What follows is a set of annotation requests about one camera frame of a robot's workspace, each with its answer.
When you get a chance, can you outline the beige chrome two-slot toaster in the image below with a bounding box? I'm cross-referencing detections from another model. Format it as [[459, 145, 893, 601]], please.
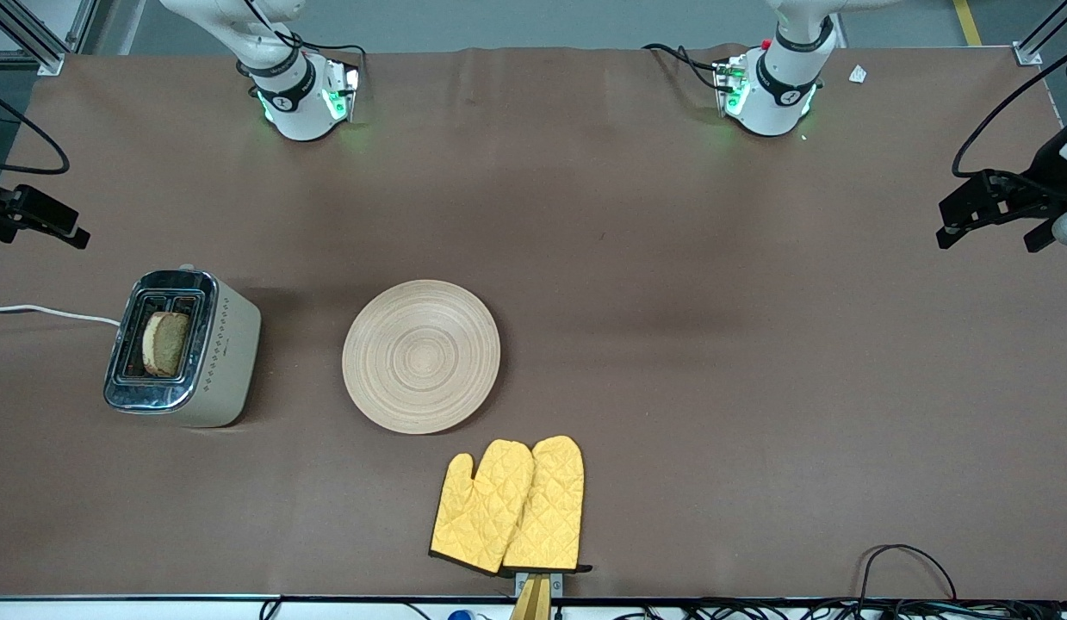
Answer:
[[102, 264, 263, 429]]

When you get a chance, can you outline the white toaster power cord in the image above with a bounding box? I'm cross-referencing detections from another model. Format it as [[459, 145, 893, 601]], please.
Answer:
[[0, 304, 122, 328]]

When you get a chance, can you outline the black base cable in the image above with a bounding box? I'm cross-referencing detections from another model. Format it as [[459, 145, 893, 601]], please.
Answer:
[[240, 0, 367, 70], [642, 42, 725, 92]]

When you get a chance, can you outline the small metal bracket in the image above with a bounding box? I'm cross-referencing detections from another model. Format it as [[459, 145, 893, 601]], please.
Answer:
[[514, 570, 565, 599]]

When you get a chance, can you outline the round wooden plate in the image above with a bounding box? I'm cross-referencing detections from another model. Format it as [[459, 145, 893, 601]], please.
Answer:
[[342, 279, 502, 436]]

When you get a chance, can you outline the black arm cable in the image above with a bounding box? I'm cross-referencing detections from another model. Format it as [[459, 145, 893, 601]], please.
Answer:
[[0, 86, 71, 177], [952, 43, 1067, 179]]

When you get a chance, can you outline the looped black cable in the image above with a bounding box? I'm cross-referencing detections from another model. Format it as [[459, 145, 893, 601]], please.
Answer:
[[859, 543, 958, 604]]

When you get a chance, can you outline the black left base cable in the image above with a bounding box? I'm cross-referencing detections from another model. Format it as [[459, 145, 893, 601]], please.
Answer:
[[642, 42, 725, 92]]

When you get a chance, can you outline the black right base cable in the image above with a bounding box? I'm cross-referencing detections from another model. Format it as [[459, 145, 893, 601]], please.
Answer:
[[240, 0, 367, 70]]

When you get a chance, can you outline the brown toast slice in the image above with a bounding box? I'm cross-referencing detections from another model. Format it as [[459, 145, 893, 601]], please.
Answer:
[[142, 311, 192, 378]]

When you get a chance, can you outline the brown table cloth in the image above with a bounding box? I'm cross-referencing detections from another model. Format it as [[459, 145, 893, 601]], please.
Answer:
[[0, 43, 1067, 600]]

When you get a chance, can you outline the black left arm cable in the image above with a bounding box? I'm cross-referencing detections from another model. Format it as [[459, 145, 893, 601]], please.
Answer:
[[952, 43, 1067, 179]]

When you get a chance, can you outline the yellow quilted oven mitt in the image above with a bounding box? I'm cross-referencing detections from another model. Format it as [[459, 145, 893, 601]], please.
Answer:
[[429, 439, 535, 575], [501, 435, 593, 575]]

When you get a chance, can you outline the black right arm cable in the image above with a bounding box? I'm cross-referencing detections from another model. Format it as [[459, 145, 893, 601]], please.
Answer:
[[0, 86, 71, 177]]

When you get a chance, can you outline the black cable tangle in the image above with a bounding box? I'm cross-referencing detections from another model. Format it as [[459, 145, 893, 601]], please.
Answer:
[[602, 598, 1067, 620]]

